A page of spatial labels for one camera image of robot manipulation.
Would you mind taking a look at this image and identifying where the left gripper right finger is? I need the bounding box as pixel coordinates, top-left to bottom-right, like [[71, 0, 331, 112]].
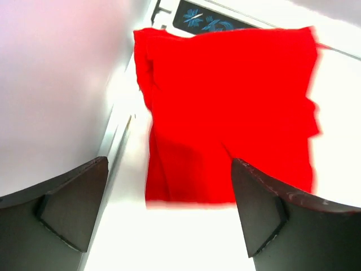
[[231, 159, 360, 271]]

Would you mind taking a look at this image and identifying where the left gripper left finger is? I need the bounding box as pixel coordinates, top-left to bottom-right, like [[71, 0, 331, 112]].
[[1, 156, 108, 271]]

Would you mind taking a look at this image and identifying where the red t shirt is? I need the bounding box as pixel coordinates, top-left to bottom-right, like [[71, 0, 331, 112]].
[[134, 27, 319, 204]]

